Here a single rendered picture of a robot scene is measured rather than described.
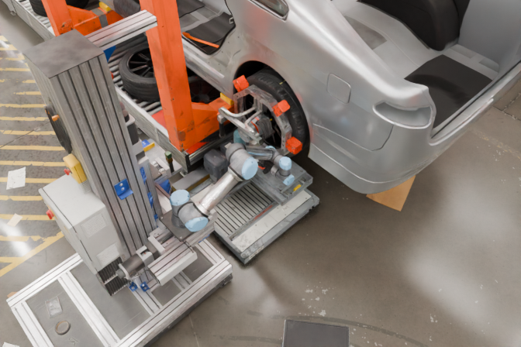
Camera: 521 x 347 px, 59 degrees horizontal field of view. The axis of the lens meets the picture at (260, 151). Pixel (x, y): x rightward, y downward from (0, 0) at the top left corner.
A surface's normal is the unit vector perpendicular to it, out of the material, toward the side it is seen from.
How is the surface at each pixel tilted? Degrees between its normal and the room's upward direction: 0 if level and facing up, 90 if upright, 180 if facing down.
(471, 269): 0
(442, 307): 0
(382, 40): 22
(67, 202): 0
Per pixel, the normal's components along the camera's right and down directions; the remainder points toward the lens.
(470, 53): 0.00, -0.68
